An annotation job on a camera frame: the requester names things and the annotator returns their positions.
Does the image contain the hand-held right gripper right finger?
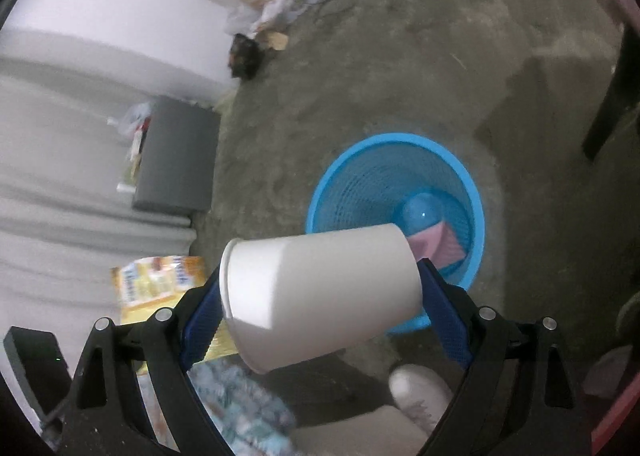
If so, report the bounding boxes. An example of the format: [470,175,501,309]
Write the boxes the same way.
[417,258,593,456]

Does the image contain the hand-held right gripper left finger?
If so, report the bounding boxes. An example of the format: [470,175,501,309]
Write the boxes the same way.
[60,266,231,456]

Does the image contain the white paper cup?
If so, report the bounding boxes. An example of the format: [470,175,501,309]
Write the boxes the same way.
[219,223,425,374]

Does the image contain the blue plastic basket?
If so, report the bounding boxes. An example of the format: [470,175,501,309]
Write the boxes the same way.
[306,133,486,334]

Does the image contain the yellow snack packet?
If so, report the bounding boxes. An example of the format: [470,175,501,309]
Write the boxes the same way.
[110,255,240,377]

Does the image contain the pink paper packet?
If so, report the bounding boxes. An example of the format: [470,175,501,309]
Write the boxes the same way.
[407,222,468,269]

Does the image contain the person's white shoe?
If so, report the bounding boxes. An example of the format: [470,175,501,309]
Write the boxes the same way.
[389,363,458,437]

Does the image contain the floral tablecloth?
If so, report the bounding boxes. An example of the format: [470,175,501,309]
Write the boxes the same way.
[140,361,296,456]

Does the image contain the grey curtain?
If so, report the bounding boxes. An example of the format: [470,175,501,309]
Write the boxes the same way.
[0,28,223,337]

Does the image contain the grey cabinet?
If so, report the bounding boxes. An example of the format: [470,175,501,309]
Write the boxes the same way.
[131,96,222,213]

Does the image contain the pink plush toy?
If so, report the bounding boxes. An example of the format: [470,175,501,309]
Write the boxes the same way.
[582,343,640,456]

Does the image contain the white plastic bag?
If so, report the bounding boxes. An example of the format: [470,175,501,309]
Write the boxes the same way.
[107,102,152,147]

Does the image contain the dark brown bag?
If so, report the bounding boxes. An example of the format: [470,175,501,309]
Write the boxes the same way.
[227,33,266,82]

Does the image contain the black furniture leg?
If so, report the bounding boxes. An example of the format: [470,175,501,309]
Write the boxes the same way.
[582,21,640,162]

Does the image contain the crumpled white plastic bags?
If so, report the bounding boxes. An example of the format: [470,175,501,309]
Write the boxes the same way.
[224,0,333,34]

